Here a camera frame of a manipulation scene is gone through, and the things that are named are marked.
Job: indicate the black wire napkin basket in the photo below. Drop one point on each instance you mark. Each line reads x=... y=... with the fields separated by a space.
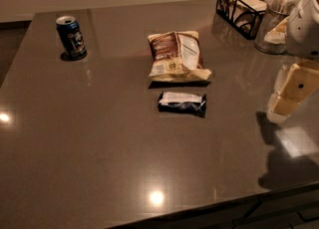
x=243 y=15

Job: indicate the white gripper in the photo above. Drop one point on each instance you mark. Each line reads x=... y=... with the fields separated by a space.
x=304 y=29

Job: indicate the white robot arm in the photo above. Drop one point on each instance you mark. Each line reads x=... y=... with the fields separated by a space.
x=299 y=32

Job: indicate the dark blue snack bar wrapper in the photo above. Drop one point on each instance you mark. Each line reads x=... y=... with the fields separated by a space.
x=182 y=103

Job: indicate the blue pepsi can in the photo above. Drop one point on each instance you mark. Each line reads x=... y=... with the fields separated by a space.
x=71 y=37

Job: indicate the brown chip bag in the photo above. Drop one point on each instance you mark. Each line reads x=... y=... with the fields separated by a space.
x=177 y=58

